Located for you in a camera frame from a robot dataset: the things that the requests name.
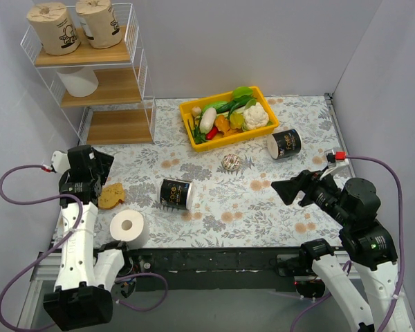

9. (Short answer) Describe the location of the white toilet paper roll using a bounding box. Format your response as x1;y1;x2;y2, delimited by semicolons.
110;210;149;250
57;66;99;98

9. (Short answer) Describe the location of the black roll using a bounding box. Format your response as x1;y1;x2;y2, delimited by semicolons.
158;178;194;210
267;129;302;160

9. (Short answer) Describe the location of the brown paper roll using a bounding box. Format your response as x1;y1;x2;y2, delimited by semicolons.
75;0;122;49
26;2;80;56

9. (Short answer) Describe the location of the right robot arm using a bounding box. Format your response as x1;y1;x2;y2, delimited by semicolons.
271;169;413;331

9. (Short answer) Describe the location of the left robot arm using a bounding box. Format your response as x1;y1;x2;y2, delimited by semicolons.
43;145;133;331

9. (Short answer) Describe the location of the toast bread slice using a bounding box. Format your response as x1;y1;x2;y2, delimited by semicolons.
98;183;125;210

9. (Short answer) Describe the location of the floral table mat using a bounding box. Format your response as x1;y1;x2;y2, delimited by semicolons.
94;96;340;248

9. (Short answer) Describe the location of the white cauliflower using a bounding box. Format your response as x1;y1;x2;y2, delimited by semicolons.
243;102;269;131

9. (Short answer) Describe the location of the orange yellow pepper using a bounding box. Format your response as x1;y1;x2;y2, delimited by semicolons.
214;115;230;133

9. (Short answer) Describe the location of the red chili pepper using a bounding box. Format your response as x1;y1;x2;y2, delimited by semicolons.
205;127;219;140

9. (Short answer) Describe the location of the yellow plastic bin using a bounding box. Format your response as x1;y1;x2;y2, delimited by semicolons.
179;86;279;152

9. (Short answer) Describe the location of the green herb sprig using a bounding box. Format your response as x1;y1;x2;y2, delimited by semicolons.
187;116;208;145

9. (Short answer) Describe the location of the green cucumber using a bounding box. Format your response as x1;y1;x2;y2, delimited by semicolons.
215;100;236;113

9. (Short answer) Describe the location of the green leafy vegetable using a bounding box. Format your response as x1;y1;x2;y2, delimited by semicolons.
232;86;253;101

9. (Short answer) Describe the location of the small mushroom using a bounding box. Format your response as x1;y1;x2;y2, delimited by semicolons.
192;107;202;118

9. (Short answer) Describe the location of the white radish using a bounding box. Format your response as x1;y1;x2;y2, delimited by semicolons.
199;107;216;134

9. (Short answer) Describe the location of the white wire wooden shelf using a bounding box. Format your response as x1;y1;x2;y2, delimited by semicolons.
21;2;156;145

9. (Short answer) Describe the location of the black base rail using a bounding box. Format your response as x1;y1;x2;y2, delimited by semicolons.
30;246;371;302

